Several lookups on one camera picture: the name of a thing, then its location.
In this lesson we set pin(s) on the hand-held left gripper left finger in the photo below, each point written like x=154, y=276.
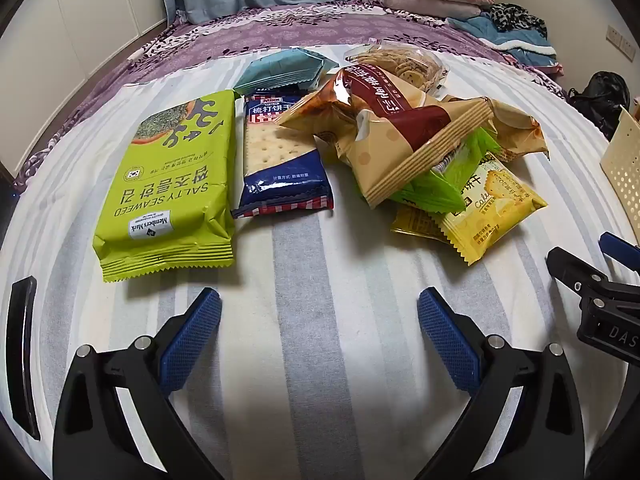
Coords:
x=192, y=340

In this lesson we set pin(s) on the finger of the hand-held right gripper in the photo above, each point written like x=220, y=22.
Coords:
x=575, y=272
x=620, y=250

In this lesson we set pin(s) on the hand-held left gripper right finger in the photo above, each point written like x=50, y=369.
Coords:
x=450, y=345

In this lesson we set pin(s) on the cream perforated plastic basket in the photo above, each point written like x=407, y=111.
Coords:
x=622, y=170

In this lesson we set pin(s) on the yellow cracker print packet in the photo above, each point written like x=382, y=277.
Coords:
x=495, y=210

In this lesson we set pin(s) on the green seaweed snack packet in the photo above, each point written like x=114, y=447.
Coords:
x=165, y=185

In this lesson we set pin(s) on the lime green snack packet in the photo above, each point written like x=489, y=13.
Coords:
x=440, y=185

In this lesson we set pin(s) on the blue cracker packet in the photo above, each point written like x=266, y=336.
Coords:
x=285, y=175

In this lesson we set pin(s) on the beige maroon snack packet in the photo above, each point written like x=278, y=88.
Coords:
x=425, y=155

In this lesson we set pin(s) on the clear cookie packet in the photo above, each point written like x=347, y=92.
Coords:
x=400, y=65

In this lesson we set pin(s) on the teal snack packet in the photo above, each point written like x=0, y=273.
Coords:
x=280, y=67

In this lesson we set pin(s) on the striped bed sheet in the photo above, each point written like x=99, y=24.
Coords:
x=320, y=260

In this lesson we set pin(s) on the black backpack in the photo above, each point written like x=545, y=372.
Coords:
x=600, y=97

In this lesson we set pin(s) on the teal fleece blanket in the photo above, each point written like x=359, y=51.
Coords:
x=500, y=35

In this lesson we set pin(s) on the leopard print cloth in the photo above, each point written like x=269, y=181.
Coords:
x=515, y=17

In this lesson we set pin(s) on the purple floral bedsheet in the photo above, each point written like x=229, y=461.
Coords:
x=300, y=30

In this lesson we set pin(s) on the white wardrobe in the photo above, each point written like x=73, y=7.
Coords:
x=75, y=20

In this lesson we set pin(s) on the wall socket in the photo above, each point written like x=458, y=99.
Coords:
x=620, y=41

